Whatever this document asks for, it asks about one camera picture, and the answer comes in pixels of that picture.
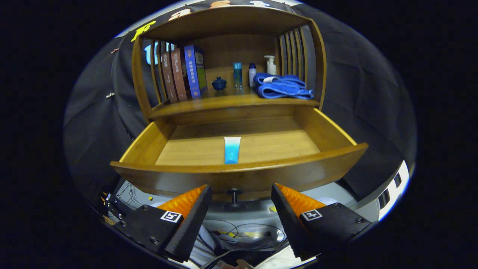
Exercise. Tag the white panel with dark openings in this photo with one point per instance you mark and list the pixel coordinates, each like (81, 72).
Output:
(390, 209)

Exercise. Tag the wooden drawer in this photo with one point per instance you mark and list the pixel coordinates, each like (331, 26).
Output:
(168, 179)

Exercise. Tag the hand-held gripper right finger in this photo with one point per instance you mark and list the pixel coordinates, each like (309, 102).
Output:
(289, 224)

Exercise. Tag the black backdrop cloth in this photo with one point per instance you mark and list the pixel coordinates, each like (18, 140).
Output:
(358, 74)

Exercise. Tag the white bottle dark cap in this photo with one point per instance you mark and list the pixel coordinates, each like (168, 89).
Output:
(252, 76)

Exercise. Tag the teal glass bottle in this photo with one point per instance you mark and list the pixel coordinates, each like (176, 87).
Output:
(238, 74)

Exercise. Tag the blue lidded teacup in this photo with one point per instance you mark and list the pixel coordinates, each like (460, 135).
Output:
(219, 84)

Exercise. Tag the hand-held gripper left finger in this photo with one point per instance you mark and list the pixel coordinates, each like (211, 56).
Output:
(190, 224)

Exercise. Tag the person's grey clothing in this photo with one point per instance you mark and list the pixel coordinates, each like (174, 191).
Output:
(203, 246)

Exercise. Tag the white pump bottle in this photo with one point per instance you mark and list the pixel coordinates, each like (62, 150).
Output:
(271, 67)

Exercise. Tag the blue folded towel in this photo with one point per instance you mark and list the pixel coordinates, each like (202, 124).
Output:
(283, 89)

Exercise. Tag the green book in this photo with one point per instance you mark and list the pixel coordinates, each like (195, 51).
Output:
(202, 76)

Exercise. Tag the blue book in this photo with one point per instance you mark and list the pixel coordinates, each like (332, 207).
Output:
(192, 74)

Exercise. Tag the brown book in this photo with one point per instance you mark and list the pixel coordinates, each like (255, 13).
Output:
(179, 74)
(168, 74)

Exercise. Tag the blue tube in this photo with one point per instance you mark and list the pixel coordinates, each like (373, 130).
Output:
(232, 149)

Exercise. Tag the wooden cabinet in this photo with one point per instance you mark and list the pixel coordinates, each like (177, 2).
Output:
(231, 22)

